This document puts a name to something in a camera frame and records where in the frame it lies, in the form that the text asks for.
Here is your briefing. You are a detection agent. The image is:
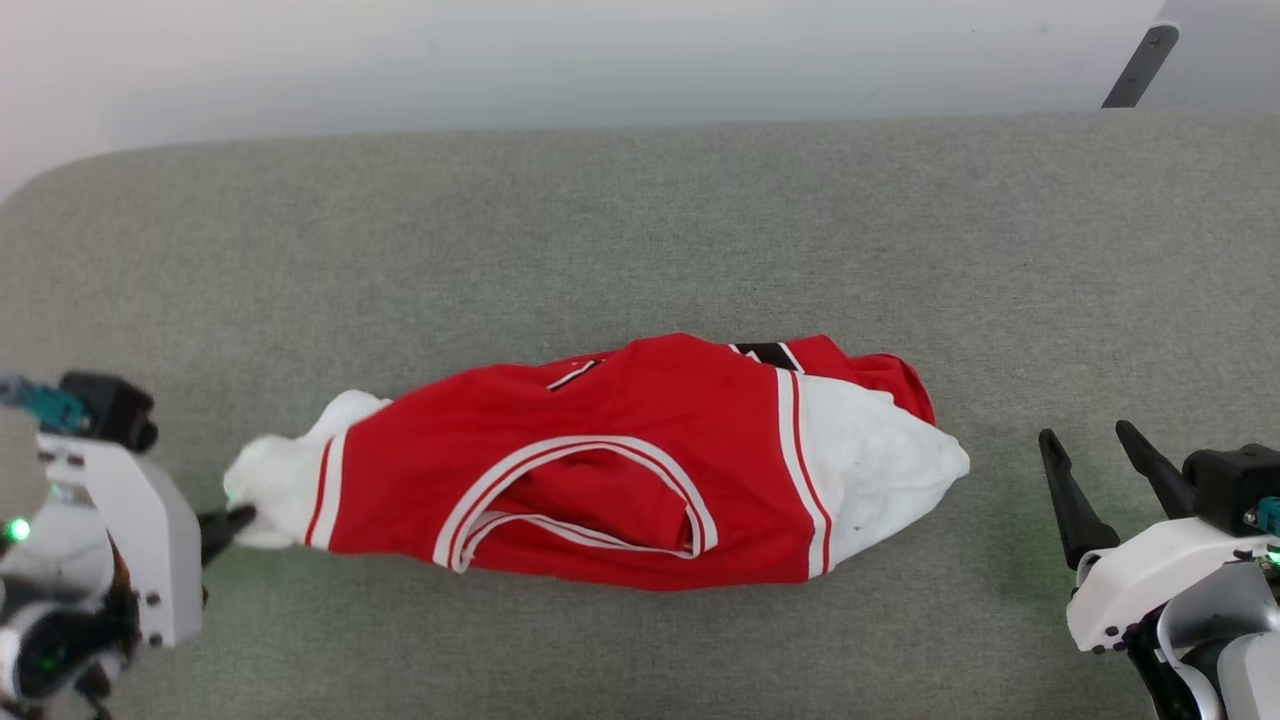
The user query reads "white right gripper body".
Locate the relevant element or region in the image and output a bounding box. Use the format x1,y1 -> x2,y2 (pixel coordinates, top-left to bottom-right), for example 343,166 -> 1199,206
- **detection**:
1065,515 -> 1280,656

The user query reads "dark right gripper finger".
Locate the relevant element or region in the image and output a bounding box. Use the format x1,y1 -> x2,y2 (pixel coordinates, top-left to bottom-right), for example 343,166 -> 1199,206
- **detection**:
1040,429 -> 1121,571
1117,421 -> 1196,521

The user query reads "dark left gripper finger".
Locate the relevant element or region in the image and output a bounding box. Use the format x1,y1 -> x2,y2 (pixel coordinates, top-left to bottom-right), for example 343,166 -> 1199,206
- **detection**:
200,505 -> 259,566

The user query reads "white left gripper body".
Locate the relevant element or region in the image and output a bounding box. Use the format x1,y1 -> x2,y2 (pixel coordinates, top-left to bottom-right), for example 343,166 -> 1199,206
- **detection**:
38,430 -> 206,649

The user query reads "red white basketball jersey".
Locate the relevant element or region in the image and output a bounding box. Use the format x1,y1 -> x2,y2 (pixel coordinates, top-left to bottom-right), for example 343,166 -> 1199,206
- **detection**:
222,333 -> 971,593

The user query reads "grey panel with screws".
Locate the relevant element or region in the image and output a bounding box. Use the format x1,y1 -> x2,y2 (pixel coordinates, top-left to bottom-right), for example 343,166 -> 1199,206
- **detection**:
1140,0 -> 1280,113

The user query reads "dark grey metal bracket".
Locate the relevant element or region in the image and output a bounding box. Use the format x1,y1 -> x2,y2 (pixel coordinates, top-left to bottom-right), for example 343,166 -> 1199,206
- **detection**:
1100,22 -> 1181,109

